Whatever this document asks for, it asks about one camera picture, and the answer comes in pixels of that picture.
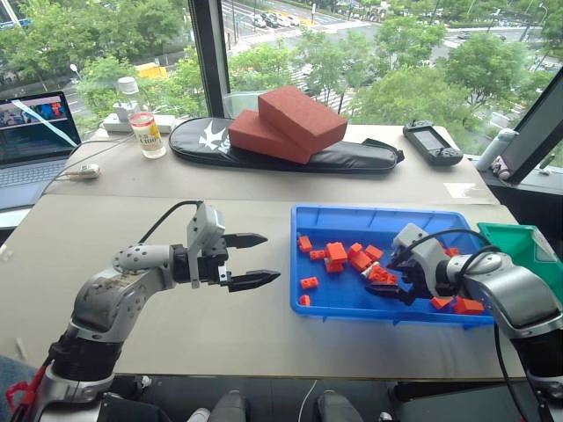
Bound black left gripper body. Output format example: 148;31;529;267
196;236;233;288

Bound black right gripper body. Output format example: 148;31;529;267
394;249;437;306

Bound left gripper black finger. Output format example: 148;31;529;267
226;270;282;294
221;232;269;252

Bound blue plastic bin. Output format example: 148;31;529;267
289;202;497;330

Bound green plastic bin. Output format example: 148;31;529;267
476;221;563;277

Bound orange studded building brick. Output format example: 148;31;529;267
367;265;398;286

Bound large orange building brick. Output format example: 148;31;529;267
324;242;348;274

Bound white tape patch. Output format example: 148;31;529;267
442;181;475;200

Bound red foam brick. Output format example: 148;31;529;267
227;109;318;166
257;84;349;153

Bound black racket bag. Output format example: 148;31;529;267
168;115;406;175

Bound black remote controller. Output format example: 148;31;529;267
402;120;464;167

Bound dark grey rounded shape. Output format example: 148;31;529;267
209;389;248;422
316;389;358;422

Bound clear plastic bowl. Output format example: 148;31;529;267
221;90;266;120

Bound clear plastic bottle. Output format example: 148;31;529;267
129;111;168;160

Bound white power strip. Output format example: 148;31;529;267
102;113;178;135

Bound white tumbler bottle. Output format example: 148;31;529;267
473;127;521;173

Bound clear bottle with white cap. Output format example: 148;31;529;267
114;76;143;119

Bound black window pillar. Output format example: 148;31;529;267
187;0;230;120

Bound grey laptop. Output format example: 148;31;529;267
0;91;84;211

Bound blue cloth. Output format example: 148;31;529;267
0;354;39;422

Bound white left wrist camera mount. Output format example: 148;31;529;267
186;202;227;290

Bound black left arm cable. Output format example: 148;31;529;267
137;200;204;245

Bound thin white hanging cable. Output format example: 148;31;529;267
302;379;318;422

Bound white cable adapter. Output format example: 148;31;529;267
64;163;102;182

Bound black slanted window frame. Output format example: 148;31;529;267
500;65;563;186

